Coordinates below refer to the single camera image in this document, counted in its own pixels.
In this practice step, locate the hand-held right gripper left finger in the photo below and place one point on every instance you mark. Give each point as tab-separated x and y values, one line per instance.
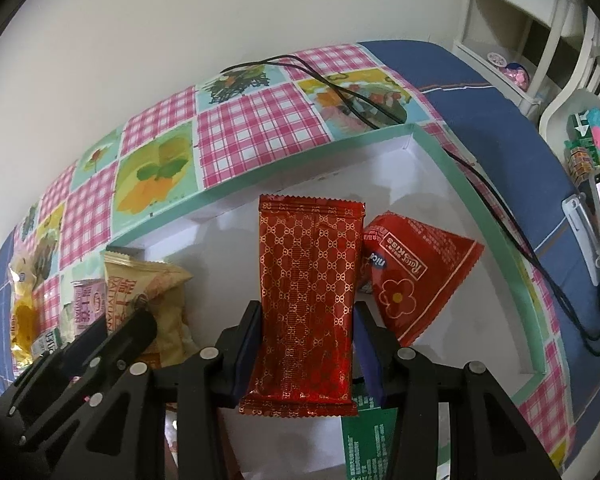
247	350

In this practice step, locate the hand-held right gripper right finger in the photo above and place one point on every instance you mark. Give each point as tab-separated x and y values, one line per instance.
367	355

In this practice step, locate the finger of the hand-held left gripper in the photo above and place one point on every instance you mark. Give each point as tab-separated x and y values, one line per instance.
80	345
135	335

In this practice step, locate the green and white snack packet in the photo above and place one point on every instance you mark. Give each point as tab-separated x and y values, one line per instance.
45	344

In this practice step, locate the tan cake roll packet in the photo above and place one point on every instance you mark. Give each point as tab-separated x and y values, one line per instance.
155	285

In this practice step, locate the dark green snack packet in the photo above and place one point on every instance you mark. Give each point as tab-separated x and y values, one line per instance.
367	440

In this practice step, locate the red patterned foil packet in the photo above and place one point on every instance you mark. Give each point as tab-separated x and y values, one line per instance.
305	285

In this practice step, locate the red flower print packet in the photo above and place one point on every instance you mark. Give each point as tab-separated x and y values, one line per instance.
420	280

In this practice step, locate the white box with green rim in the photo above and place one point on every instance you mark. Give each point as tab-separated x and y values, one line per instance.
220	240

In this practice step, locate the pink and purple snack packet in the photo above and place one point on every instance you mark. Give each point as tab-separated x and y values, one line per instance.
87	300

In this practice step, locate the yellow snack packet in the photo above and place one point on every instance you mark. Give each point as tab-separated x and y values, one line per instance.
22	325

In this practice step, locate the pink checkered fruit tablecloth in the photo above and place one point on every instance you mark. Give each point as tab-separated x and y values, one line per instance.
260	125

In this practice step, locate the colourful puzzle cube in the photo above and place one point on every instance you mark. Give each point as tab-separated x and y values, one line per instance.
580	162

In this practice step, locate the pink round ornament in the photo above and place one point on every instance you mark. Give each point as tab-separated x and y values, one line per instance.
505	70

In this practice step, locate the white shelf unit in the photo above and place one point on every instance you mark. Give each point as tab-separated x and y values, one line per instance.
505	20

